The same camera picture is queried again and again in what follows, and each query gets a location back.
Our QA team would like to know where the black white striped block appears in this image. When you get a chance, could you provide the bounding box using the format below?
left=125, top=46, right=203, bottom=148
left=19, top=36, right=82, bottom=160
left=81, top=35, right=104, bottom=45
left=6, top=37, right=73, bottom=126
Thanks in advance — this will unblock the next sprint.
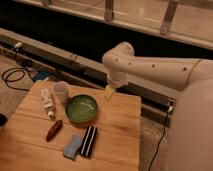
left=80, top=126, right=97, bottom=157

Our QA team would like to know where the clear plastic cup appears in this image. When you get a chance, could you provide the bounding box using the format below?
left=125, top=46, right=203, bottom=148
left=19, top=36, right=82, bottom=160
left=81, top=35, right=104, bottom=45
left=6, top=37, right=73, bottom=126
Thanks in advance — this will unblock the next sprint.
left=53, top=81, right=69, bottom=104

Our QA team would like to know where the white plug on rail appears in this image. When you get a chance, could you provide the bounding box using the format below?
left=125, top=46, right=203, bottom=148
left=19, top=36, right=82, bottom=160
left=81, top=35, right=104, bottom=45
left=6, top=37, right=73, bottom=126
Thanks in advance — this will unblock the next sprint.
left=14, top=42, right=22, bottom=49

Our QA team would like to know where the green ceramic bowl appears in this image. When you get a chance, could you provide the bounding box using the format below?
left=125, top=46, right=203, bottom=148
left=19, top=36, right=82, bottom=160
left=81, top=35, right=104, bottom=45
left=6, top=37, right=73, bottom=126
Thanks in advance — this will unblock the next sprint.
left=65, top=94, right=98, bottom=124

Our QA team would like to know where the black coiled cable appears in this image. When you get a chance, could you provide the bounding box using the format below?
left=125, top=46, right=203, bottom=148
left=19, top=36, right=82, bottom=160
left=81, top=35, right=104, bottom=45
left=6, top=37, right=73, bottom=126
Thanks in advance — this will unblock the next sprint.
left=1, top=59, right=35, bottom=92

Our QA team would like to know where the blue object on floor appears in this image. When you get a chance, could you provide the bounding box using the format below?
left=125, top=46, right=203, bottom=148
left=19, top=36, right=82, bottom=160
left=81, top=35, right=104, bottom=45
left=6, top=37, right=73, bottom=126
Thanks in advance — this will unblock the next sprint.
left=33, top=71, right=49, bottom=82

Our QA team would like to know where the white tube with cap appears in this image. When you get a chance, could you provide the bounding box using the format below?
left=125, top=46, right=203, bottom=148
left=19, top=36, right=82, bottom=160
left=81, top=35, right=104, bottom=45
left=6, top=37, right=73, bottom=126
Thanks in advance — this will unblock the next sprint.
left=41, top=88, right=55, bottom=119

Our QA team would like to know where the blue sponge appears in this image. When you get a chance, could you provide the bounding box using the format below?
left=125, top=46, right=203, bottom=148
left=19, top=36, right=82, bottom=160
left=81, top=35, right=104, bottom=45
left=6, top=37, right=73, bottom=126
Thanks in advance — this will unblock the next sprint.
left=63, top=135, right=83, bottom=160

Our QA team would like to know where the dark red brown utensil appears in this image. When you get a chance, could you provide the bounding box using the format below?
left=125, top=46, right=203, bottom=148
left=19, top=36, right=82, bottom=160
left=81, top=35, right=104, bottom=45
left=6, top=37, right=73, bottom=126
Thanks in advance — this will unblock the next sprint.
left=46, top=120, right=63, bottom=142

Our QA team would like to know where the black object at left edge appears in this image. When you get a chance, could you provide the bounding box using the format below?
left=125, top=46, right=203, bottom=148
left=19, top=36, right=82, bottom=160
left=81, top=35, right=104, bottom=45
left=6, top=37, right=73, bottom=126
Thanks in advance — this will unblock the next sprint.
left=0, top=113, right=8, bottom=127

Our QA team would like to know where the black hanging cable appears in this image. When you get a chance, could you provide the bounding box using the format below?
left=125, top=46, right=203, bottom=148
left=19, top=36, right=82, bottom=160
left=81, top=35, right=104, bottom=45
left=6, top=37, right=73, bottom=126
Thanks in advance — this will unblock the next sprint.
left=147, top=110, right=171, bottom=171

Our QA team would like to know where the white wall plug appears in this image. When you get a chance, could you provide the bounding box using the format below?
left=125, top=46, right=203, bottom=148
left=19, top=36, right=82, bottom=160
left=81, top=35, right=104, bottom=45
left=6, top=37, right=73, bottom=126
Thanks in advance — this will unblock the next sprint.
left=167, top=99, right=174, bottom=113

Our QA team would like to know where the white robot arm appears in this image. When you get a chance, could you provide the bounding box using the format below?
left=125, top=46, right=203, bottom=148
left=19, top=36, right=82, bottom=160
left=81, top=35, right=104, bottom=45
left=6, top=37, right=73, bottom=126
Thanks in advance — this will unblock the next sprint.
left=102, top=42, right=213, bottom=171

